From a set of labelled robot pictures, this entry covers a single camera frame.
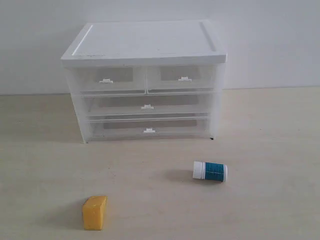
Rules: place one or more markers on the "white bottle teal label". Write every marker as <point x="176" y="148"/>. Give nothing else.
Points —
<point x="210" y="171"/>

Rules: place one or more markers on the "clear plastic storage box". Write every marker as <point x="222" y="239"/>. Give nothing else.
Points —
<point x="184" y="126"/>
<point x="148" y="104"/>

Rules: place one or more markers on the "yellow cheese wedge block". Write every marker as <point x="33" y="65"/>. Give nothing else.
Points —
<point x="93" y="213"/>

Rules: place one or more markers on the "white plastic drawer cabinet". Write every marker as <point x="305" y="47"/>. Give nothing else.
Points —
<point x="144" y="44"/>

